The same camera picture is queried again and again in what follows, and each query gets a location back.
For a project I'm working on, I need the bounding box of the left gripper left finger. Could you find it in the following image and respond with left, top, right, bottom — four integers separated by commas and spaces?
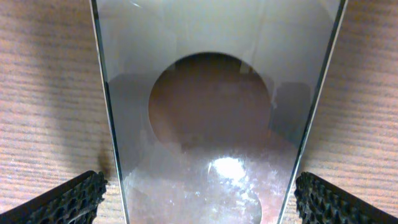
1, 170, 108, 224

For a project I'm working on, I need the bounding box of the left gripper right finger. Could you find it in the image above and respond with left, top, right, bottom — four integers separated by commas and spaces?
294, 172, 397, 224

